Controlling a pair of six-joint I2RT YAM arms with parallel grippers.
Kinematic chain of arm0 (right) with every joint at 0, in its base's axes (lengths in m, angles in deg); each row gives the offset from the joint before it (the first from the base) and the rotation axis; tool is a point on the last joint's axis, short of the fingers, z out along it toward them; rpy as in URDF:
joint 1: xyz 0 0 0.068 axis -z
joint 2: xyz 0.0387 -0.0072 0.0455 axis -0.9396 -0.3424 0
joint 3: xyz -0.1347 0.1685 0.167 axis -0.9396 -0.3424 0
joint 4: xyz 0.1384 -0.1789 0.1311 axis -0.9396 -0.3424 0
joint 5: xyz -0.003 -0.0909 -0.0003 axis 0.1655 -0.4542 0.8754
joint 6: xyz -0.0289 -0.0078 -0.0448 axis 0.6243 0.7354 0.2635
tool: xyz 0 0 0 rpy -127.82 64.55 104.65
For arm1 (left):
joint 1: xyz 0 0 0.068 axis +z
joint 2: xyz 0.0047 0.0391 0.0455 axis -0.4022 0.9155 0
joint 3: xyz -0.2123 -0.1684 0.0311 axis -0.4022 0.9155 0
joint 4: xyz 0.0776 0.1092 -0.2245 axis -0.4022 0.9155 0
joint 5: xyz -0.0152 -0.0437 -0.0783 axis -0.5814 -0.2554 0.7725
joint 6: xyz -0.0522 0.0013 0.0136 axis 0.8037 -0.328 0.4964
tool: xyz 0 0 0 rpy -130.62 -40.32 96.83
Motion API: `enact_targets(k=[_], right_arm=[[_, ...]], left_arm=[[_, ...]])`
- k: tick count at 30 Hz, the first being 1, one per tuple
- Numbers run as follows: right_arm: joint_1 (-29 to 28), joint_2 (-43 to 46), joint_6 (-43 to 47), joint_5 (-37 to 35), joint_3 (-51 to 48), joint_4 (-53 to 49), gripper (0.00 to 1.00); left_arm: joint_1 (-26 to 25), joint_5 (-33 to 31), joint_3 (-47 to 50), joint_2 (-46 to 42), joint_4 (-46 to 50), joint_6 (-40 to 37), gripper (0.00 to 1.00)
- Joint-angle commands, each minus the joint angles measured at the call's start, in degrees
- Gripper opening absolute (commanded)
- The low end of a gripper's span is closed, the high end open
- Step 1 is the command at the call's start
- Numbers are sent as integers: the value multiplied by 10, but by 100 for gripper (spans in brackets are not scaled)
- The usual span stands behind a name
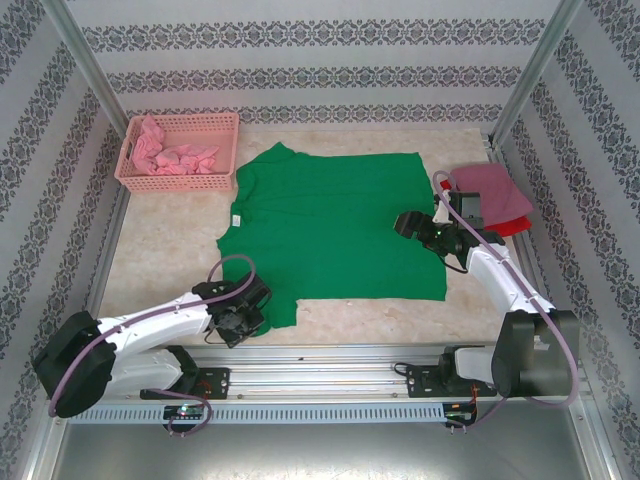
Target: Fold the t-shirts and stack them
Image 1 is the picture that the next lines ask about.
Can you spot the aluminium table rail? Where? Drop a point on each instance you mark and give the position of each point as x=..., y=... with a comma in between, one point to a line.
x=107, y=260
x=530, y=270

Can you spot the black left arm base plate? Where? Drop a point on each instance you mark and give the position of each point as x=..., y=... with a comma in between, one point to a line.
x=215, y=380

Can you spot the right circuit board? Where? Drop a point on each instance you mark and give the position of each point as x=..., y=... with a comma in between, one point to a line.
x=457, y=412

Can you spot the aluminium left table rail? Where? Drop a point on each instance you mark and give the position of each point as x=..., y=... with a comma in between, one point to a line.
x=107, y=260

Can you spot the circuit board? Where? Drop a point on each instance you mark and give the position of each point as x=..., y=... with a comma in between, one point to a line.
x=457, y=412
x=185, y=411

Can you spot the aluminium frame post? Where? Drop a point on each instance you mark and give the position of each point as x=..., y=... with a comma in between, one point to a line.
x=79, y=45
x=547, y=45

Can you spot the aluminium right frame post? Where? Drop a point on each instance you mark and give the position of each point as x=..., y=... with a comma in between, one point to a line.
x=547, y=45

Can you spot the folded red t-shirt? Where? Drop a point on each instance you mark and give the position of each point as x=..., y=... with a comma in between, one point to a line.
x=510, y=226

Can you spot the pink plastic basket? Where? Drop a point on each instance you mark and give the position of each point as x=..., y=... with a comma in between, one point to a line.
x=175, y=184

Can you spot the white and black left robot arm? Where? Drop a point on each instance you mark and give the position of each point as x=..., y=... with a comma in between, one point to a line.
x=150, y=325

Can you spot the green t-shirt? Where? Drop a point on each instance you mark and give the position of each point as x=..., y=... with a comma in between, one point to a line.
x=340, y=225

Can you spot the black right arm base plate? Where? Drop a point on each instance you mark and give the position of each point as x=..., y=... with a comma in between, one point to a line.
x=420, y=382

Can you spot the folded mauve t-shirt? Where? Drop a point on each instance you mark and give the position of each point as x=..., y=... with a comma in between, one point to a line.
x=500, y=195

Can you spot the left circuit board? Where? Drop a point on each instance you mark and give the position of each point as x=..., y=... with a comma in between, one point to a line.
x=185, y=411

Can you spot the aluminium left frame post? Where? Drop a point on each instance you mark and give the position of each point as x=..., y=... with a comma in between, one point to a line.
x=79, y=45

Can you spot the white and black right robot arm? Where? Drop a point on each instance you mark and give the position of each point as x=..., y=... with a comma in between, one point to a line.
x=500, y=280

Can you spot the crumpled pink t-shirt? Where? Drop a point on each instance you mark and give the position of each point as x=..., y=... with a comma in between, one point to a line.
x=175, y=160

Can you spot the aluminium right table rail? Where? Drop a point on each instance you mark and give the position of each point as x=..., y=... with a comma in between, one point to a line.
x=530, y=270

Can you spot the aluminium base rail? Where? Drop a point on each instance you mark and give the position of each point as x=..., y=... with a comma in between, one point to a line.
x=320, y=372

